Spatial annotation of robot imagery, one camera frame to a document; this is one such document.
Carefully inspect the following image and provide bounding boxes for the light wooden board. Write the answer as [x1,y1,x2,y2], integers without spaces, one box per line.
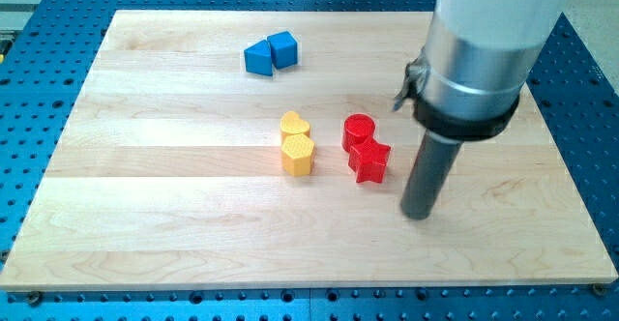
[1,11,617,291]

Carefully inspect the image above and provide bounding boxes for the yellow heart block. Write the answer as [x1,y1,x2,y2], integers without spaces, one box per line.
[280,111,310,142]

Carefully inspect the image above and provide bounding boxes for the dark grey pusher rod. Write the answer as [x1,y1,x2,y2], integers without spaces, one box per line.
[400,130,462,220]

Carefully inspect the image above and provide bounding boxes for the blue triangle block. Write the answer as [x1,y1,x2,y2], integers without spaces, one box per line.
[244,40,273,76]

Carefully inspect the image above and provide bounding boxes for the blue perforated table plate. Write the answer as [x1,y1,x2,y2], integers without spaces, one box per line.
[1,0,618,320]

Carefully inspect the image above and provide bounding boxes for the red star block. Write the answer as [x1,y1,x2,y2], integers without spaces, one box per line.
[348,137,391,184]

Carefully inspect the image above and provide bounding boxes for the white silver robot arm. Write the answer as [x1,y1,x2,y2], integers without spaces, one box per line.
[394,0,567,141]

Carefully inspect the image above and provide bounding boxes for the blue cube block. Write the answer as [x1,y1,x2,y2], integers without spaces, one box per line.
[267,31,298,70]

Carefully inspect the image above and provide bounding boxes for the red cylinder block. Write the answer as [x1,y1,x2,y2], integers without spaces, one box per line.
[341,113,375,152]

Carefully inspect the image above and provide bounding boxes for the yellow hexagon block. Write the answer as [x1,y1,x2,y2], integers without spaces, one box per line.
[280,133,315,177]

